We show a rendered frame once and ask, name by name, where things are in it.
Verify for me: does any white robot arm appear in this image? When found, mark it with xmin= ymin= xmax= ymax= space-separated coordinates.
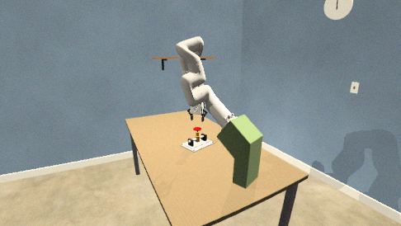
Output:
xmin=175 ymin=37 xmax=237 ymax=130

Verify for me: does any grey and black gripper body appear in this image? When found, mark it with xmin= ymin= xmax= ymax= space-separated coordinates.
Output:
xmin=191 ymin=102 xmax=204 ymax=115

